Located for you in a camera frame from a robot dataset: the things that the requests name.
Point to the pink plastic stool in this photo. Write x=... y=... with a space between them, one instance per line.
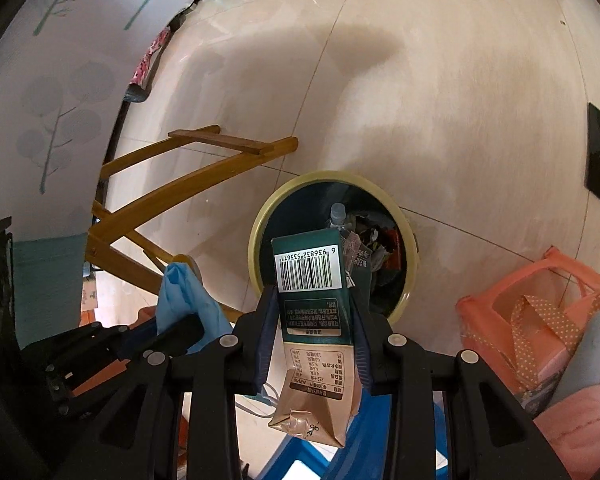
x=485 y=310

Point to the yellow rimmed waste bin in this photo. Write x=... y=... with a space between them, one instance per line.
x=305 y=210

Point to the green drink carton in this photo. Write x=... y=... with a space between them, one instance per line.
x=310 y=270

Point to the blue face mask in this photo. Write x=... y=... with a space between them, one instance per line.
x=270 y=395

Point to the pink fleece cloth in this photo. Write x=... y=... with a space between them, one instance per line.
x=575 y=430

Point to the blue cloth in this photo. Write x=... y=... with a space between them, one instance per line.
x=195 y=300

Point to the table with patterned cloth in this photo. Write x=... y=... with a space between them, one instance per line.
x=70 y=60

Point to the clear plastic bottle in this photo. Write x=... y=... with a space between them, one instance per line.
x=336 y=215

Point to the blue plastic stool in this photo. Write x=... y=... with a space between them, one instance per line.
x=370 y=440

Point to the pink wrapped bouquet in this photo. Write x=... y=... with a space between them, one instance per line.
x=147 y=60

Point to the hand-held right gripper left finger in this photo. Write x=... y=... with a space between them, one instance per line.
x=267 y=340

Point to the red wrapper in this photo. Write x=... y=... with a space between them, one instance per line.
x=392 y=240

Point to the clear printed plastic wrapper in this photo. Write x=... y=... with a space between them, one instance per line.
x=357 y=255

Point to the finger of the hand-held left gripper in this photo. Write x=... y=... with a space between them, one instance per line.
x=90 y=340
x=180 y=332

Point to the polka dot tote bag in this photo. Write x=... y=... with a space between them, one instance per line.
x=545 y=320

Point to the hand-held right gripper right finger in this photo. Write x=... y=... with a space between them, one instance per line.
x=364 y=360

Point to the grey floral cloth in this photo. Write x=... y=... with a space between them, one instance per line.
x=535 y=395

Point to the wooden chair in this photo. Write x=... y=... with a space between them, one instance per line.
x=280 y=145

